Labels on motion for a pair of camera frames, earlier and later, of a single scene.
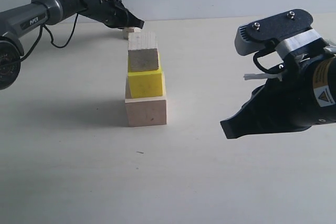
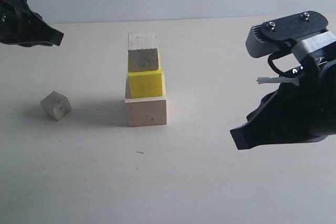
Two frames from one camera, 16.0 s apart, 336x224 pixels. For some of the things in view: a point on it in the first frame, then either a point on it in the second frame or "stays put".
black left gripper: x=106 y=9 → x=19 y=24
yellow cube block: x=147 y=83 stays put
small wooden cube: x=126 y=30 → x=56 y=105
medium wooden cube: x=142 y=52 stays put
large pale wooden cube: x=146 y=110 stays put
